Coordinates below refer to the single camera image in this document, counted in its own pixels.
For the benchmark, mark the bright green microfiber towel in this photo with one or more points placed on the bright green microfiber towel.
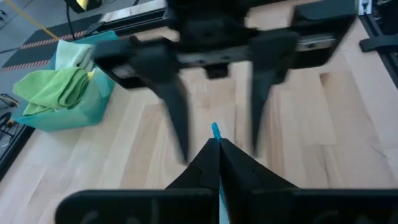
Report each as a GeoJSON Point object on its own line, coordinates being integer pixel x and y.
{"type": "Point", "coordinates": [53, 90]}

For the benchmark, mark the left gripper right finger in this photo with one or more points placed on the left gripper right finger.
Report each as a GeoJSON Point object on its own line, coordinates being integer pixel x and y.
{"type": "Point", "coordinates": [295, 207]}

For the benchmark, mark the teal plastic bin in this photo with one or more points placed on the teal plastic bin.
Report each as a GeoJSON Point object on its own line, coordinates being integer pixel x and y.
{"type": "Point", "coordinates": [90, 109]}

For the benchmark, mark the black plastic frame clip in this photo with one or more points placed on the black plastic frame clip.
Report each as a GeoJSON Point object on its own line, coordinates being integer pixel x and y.
{"type": "Point", "coordinates": [379, 43]}

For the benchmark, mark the large black hazard-striped mat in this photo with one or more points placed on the large black hazard-striped mat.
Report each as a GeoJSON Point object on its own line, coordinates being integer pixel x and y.
{"type": "Point", "coordinates": [34, 53]}

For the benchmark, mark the light blue microfiber towel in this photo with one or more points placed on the light blue microfiber towel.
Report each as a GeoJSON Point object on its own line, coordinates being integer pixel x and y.
{"type": "Point", "coordinates": [222, 205]}

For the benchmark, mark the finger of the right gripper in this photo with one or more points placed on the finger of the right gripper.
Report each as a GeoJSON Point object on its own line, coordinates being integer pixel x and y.
{"type": "Point", "coordinates": [174, 102]}
{"type": "Point", "coordinates": [267, 68]}

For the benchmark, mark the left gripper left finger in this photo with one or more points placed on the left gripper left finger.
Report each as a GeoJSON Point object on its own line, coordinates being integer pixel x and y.
{"type": "Point", "coordinates": [140, 207]}

